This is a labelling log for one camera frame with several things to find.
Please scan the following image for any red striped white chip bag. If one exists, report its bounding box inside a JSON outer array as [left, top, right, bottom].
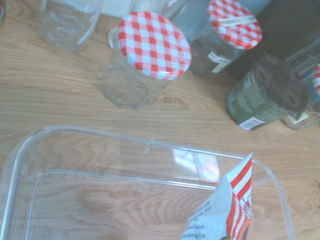
[[180, 152, 254, 240]]

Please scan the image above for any clear plastic food container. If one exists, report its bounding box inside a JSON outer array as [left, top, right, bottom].
[[0, 124, 297, 240]]

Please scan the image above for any glass jar plain checkered lid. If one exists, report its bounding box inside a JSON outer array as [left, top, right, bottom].
[[101, 11, 193, 111]]

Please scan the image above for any green tin dark lid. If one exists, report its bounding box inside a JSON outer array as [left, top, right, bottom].
[[224, 53, 311, 131]]

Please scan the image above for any glass jar labelled checkered lid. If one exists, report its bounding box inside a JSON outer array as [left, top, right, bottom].
[[189, 0, 263, 80]]

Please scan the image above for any white box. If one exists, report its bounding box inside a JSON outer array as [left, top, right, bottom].
[[99, 0, 133, 16]]

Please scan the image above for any open empty glass jar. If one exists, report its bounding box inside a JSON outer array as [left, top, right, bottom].
[[38, 0, 101, 53]]

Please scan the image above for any small glass jar checkered lid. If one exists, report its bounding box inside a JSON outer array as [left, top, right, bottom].
[[281, 63, 320, 131]]

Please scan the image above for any black box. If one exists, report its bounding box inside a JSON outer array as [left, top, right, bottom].
[[226, 0, 320, 81]]

